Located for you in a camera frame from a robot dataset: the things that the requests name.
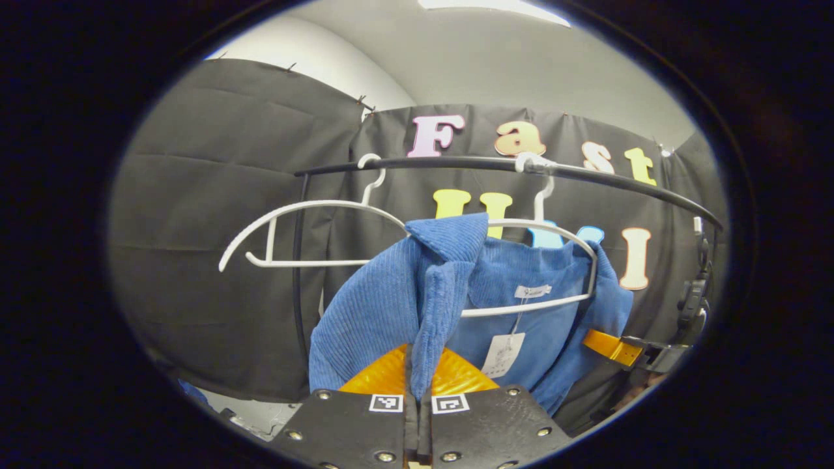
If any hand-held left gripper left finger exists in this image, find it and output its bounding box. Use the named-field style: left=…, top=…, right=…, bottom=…
left=268, top=344, right=418, bottom=469

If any black backdrop cloth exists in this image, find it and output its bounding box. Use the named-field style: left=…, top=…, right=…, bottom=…
left=108, top=59, right=730, bottom=437

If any ceiling light panel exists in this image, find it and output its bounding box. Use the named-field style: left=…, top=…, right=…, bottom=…
left=417, top=0, right=572, bottom=28

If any black clothes rack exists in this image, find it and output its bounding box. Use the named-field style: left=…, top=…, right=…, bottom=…
left=291, top=155, right=725, bottom=359

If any white empty clothes hanger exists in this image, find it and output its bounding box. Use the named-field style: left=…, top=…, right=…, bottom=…
left=218, top=153, right=408, bottom=273

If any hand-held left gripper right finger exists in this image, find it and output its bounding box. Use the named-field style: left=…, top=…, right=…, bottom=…
left=417, top=348, right=574, bottom=469

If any white jacket clothes hanger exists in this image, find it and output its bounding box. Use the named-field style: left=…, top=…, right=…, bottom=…
left=461, top=152, right=599, bottom=319

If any blue corduroy jacket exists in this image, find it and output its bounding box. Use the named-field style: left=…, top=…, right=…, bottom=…
left=308, top=212, right=634, bottom=418

